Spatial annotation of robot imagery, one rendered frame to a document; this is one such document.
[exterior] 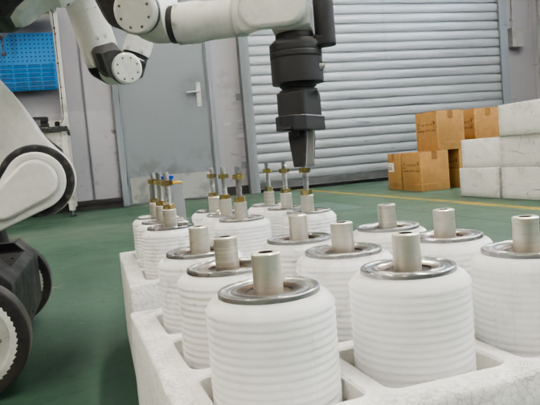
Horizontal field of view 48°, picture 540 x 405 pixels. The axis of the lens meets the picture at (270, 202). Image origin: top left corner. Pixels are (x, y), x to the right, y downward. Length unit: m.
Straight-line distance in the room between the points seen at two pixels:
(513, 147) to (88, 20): 2.68
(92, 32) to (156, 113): 4.60
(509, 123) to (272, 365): 3.35
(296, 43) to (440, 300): 0.63
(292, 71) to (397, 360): 0.63
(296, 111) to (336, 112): 5.57
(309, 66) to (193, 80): 5.24
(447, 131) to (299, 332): 4.43
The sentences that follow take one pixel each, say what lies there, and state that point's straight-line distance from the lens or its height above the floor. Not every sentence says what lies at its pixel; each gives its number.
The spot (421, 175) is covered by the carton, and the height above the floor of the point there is 0.12.
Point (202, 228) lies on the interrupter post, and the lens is 0.66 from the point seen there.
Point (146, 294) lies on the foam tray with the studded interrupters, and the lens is 0.92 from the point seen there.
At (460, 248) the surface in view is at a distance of 0.62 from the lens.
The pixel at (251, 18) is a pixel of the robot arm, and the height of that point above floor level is 0.58.
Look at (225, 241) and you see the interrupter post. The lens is 0.55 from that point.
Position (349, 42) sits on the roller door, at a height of 1.50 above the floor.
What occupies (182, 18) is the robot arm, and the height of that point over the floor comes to 0.60.
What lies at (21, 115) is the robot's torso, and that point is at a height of 0.47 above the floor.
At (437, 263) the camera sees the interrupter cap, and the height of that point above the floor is 0.25.
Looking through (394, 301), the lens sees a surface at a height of 0.24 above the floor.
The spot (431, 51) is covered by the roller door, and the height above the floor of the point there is 1.38.
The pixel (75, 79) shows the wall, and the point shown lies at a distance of 6.16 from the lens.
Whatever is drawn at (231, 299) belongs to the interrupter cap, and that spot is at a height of 0.25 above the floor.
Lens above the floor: 0.35
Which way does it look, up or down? 4 degrees down
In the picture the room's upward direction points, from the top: 5 degrees counter-clockwise
